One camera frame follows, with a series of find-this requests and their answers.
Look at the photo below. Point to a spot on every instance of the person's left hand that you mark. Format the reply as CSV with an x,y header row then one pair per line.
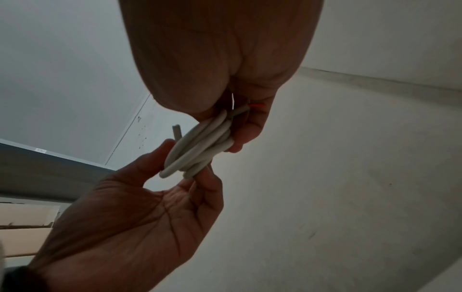
x,y
119,228

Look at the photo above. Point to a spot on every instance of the person's right hand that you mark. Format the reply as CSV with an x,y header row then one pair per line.
x,y
216,51

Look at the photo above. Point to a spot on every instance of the grey metal shelf rack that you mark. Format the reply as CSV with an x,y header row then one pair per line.
x,y
43,176

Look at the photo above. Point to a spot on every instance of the brown cardboard box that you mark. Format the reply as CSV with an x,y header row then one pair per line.
x,y
21,242
25,215

